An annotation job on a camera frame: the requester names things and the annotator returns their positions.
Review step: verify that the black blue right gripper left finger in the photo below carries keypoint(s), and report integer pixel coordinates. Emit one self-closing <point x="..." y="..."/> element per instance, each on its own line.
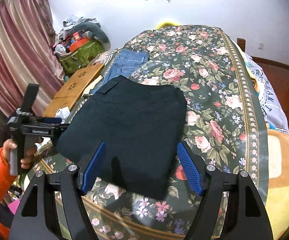
<point x="36" y="216"/>

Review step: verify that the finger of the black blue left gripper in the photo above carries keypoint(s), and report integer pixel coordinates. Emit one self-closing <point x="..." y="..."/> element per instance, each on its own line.
<point x="48" y="120"/>
<point x="59" y="129"/>

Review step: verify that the black pants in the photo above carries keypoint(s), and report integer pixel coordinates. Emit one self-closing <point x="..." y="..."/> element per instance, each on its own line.
<point x="140" y="125"/>

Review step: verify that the person left hand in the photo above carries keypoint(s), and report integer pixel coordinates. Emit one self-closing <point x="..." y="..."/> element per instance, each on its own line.
<point x="27" y="160"/>

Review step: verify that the white grey crumpled cloth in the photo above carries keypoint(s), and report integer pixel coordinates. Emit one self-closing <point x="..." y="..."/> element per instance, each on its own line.
<point x="63" y="114"/>

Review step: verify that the brown wooden board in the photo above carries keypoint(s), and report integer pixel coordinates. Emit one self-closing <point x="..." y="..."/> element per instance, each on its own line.
<point x="73" y="89"/>

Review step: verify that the yellow orange blanket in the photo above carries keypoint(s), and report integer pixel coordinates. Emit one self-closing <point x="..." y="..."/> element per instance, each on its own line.
<point x="277" y="202"/>

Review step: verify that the green fabric storage box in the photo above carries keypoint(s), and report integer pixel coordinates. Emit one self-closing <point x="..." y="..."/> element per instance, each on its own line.
<point x="81" y="57"/>

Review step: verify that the orange box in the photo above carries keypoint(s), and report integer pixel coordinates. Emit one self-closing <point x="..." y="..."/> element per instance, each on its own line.
<point x="77" y="44"/>

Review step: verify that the pink striped curtain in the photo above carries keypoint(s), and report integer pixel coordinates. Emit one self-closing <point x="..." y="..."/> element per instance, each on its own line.
<point x="26" y="56"/>

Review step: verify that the floral dark green bedspread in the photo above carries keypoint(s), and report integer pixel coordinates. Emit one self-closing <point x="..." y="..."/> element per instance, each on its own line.
<point x="224" y="125"/>

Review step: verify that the folded blue jeans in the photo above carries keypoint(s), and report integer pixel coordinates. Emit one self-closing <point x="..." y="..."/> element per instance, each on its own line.
<point x="119" y="62"/>

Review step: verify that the white printed pillow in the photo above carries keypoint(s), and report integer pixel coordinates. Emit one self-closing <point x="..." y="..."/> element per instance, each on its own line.
<point x="271" y="108"/>

